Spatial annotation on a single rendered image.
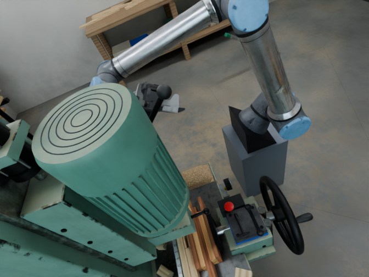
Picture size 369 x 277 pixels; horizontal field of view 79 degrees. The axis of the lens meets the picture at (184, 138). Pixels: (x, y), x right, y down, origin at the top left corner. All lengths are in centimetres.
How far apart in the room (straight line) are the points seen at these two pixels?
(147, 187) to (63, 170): 13
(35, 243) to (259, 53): 82
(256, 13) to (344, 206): 146
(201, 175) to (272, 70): 49
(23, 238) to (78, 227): 9
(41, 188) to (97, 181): 15
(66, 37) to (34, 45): 45
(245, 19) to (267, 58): 18
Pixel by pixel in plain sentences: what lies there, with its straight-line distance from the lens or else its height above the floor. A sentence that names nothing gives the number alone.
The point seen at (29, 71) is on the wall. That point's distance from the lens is 412.
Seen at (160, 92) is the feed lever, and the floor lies 141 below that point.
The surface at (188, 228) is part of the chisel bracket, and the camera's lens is 70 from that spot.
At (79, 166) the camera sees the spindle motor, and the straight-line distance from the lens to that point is 32.
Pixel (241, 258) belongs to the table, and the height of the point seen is 90.
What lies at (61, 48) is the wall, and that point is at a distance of 388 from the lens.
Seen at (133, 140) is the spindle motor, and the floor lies 148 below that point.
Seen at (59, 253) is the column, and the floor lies 130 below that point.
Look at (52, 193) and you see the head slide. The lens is 44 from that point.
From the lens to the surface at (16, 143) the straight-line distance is 41.
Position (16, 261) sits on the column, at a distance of 53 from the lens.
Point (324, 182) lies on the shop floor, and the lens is 196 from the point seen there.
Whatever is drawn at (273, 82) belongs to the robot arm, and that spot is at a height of 108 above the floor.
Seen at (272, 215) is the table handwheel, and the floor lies 83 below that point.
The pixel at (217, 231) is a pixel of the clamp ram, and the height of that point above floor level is 96.
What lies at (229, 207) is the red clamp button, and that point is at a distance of 72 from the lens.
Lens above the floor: 169
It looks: 47 degrees down
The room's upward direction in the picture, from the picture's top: 24 degrees counter-clockwise
